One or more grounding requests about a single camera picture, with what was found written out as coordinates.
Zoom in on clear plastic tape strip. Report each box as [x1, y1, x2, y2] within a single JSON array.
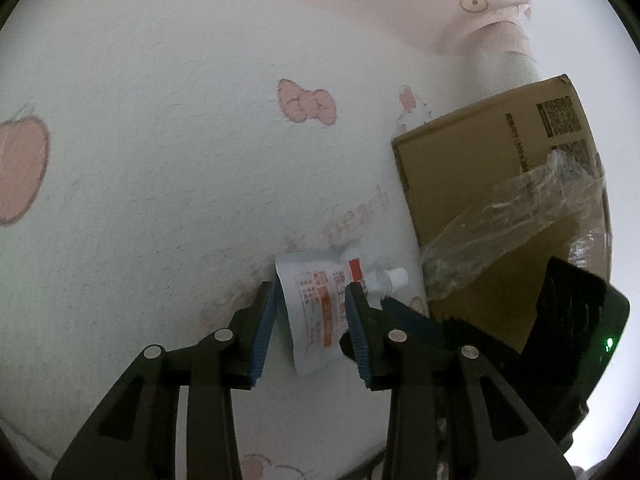
[[420, 149, 608, 303]]

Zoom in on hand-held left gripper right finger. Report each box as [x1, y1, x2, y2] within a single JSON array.
[[344, 281, 576, 480]]

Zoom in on brown cardboard box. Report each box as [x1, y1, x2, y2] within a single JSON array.
[[391, 74, 613, 356]]

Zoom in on pink and white printed blanket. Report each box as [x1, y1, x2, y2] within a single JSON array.
[[0, 0, 640, 480]]

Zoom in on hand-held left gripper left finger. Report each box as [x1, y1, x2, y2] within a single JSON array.
[[50, 280, 277, 480]]

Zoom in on white and red spout pouch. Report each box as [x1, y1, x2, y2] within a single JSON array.
[[274, 247, 410, 377]]

